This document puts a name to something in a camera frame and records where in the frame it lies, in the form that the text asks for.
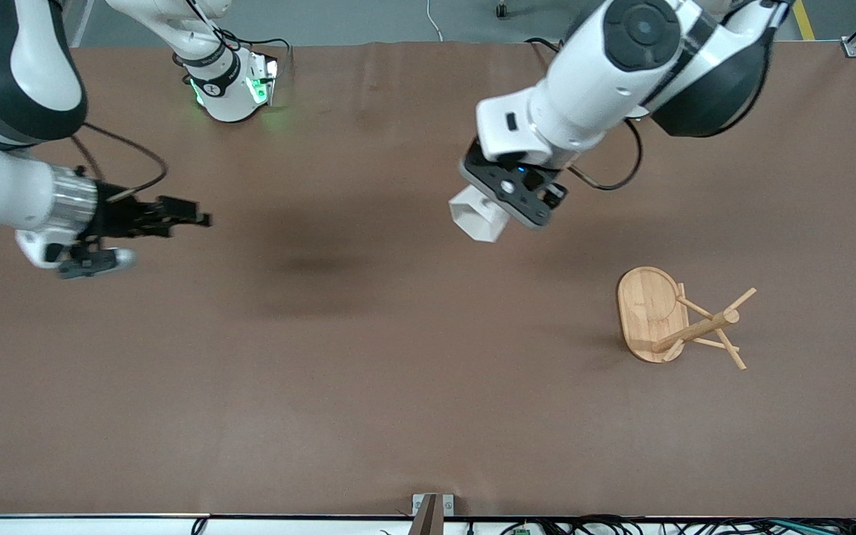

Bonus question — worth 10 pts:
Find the white faceted cup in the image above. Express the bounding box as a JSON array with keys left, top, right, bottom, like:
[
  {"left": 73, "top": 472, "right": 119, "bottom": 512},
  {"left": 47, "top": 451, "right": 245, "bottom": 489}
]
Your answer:
[{"left": 448, "top": 185, "right": 511, "bottom": 245}]

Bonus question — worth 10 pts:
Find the wooden cup rack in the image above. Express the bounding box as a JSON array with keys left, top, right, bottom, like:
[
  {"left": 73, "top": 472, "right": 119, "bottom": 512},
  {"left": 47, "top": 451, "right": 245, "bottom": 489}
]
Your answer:
[{"left": 616, "top": 266, "right": 758, "bottom": 371}]

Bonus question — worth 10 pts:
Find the brown table cover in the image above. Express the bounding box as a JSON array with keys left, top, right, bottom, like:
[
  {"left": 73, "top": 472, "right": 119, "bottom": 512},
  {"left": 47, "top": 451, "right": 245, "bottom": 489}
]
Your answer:
[{"left": 0, "top": 41, "right": 856, "bottom": 519}]

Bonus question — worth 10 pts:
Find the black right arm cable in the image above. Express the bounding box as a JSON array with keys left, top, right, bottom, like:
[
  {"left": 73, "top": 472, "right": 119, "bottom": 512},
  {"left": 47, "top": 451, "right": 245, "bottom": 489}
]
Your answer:
[{"left": 74, "top": 122, "right": 169, "bottom": 203}]

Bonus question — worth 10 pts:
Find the black right base cable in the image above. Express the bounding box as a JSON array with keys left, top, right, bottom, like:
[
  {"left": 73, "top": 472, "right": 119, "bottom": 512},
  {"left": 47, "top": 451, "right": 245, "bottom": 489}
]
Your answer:
[{"left": 175, "top": 0, "right": 293, "bottom": 77}]

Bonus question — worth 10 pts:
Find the black cable tangle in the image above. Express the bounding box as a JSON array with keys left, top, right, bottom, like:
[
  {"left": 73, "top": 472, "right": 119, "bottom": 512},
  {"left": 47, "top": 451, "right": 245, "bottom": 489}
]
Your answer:
[{"left": 465, "top": 514, "right": 856, "bottom": 535}]

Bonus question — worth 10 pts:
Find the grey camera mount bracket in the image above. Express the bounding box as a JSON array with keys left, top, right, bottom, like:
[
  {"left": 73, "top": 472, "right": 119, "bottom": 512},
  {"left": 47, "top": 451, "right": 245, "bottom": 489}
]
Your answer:
[{"left": 410, "top": 493, "right": 456, "bottom": 535}]

